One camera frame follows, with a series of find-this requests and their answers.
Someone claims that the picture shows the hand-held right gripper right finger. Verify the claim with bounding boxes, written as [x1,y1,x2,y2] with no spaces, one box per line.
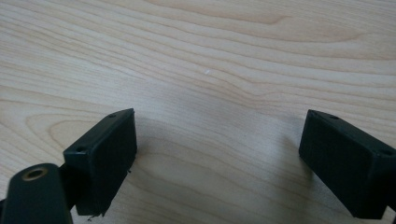
[298,109,396,220]

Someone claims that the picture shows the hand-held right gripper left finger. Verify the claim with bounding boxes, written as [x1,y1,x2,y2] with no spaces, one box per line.
[63,107,138,217]

